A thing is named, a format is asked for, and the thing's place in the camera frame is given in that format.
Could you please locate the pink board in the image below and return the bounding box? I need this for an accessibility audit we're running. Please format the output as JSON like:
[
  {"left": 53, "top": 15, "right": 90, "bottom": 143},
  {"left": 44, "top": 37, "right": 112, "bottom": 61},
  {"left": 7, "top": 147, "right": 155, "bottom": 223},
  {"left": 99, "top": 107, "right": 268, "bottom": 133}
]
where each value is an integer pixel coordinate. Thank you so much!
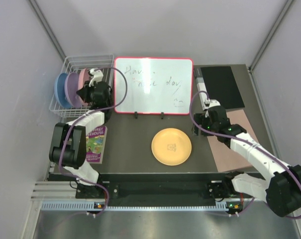
[{"left": 207, "top": 110, "right": 258, "bottom": 172}]

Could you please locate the purple plate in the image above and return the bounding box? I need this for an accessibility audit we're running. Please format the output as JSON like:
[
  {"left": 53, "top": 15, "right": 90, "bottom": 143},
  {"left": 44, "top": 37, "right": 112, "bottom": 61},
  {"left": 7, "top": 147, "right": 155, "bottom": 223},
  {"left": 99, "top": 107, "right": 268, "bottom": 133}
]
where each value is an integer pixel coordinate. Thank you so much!
[{"left": 65, "top": 72, "right": 82, "bottom": 108}]

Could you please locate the grey slotted cable duct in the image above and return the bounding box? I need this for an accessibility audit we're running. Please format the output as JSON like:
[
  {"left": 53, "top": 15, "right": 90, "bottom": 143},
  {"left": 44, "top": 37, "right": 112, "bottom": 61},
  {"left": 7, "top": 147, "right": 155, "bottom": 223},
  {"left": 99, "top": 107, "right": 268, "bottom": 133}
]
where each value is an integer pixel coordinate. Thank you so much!
[{"left": 41, "top": 201, "right": 242, "bottom": 212}]

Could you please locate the yellow plate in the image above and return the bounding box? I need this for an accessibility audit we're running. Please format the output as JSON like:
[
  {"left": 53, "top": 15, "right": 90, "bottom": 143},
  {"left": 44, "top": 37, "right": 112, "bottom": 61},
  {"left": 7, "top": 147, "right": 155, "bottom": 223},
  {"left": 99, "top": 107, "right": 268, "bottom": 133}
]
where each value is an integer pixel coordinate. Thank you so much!
[{"left": 151, "top": 128, "right": 192, "bottom": 166}]

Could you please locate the purple treehouse book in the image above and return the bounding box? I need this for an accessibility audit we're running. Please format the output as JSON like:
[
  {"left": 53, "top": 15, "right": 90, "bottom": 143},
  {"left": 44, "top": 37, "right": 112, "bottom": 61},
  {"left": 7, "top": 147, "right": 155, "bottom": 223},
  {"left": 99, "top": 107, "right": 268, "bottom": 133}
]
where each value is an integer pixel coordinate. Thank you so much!
[{"left": 86, "top": 126, "right": 107, "bottom": 164}]

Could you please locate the black folder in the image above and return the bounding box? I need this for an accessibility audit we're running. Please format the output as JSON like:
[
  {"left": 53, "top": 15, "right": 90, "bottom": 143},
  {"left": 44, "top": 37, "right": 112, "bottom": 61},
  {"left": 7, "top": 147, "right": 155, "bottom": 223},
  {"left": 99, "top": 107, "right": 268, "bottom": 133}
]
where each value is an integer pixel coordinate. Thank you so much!
[{"left": 196, "top": 66, "right": 245, "bottom": 110}]

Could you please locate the white box under folder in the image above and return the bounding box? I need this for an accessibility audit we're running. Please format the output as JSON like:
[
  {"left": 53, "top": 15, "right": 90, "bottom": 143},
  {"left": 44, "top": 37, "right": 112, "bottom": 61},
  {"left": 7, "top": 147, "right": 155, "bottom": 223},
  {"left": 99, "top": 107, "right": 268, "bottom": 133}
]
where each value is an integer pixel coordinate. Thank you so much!
[{"left": 195, "top": 77, "right": 210, "bottom": 110}]

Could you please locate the red-framed whiteboard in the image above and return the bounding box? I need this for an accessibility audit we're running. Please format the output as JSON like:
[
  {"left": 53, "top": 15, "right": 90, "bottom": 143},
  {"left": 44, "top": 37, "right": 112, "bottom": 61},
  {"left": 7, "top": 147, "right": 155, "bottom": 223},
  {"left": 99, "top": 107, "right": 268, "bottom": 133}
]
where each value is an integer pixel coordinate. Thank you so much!
[{"left": 113, "top": 57, "right": 194, "bottom": 115}]

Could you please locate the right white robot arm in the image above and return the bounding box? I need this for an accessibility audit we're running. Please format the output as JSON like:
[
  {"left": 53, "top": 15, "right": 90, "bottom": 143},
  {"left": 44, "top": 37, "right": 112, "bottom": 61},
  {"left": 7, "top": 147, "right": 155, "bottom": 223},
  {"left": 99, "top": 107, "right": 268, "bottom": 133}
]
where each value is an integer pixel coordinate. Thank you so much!
[{"left": 190, "top": 106, "right": 301, "bottom": 220}]

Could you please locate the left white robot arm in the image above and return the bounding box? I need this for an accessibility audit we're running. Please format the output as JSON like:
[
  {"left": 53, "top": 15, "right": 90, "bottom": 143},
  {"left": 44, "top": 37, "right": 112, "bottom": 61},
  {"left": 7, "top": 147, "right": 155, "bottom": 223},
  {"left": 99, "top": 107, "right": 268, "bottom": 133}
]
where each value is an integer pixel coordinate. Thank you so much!
[{"left": 49, "top": 81, "right": 113, "bottom": 198}]

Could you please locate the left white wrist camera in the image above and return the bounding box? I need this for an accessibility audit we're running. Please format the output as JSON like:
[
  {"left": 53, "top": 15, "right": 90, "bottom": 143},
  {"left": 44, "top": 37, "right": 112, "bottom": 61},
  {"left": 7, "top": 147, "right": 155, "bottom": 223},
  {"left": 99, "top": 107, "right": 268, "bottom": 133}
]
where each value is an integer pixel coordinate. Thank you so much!
[{"left": 89, "top": 69, "right": 103, "bottom": 87}]

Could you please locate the white wire dish rack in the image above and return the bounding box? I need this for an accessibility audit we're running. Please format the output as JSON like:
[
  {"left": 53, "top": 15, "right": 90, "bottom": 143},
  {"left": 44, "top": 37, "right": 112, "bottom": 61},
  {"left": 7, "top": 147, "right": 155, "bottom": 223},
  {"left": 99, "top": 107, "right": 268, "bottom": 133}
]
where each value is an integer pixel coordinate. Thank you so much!
[{"left": 49, "top": 54, "right": 114, "bottom": 118}]

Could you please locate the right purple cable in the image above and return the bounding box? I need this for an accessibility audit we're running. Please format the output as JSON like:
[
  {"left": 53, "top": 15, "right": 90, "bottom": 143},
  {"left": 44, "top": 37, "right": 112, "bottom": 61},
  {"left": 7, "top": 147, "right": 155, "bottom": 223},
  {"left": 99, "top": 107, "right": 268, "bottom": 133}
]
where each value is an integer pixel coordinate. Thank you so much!
[{"left": 190, "top": 91, "right": 301, "bottom": 220}]

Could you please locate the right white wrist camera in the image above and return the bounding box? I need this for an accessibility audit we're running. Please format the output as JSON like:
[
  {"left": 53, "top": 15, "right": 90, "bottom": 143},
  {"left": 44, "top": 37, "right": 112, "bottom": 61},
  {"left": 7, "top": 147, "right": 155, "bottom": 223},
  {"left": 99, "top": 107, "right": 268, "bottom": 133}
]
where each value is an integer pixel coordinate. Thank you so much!
[{"left": 204, "top": 100, "right": 220, "bottom": 118}]

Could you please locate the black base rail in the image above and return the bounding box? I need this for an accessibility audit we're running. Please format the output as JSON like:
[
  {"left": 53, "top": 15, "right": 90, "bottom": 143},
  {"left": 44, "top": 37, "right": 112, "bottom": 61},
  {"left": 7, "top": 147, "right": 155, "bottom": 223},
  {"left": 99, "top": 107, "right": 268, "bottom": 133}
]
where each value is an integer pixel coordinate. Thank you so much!
[{"left": 75, "top": 173, "right": 255, "bottom": 207}]

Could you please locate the blue plate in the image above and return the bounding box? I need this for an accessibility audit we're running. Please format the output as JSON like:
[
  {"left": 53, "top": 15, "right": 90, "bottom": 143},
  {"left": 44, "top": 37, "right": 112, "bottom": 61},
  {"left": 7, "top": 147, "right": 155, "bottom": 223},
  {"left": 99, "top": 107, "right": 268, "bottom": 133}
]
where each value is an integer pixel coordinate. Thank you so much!
[{"left": 54, "top": 73, "right": 72, "bottom": 109}]

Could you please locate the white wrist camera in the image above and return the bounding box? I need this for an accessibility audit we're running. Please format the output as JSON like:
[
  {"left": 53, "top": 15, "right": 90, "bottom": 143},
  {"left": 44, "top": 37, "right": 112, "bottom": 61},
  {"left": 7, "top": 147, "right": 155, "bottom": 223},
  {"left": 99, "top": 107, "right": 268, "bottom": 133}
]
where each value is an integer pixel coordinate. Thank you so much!
[
  {"left": 204, "top": 100, "right": 220, "bottom": 118},
  {"left": 89, "top": 69, "right": 103, "bottom": 87}
]

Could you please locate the pink plate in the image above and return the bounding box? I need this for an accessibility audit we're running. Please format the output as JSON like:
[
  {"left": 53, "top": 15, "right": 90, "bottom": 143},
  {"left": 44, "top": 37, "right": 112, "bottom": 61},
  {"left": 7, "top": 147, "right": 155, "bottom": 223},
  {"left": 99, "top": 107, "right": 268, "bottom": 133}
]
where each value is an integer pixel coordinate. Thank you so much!
[{"left": 78, "top": 68, "right": 91, "bottom": 107}]

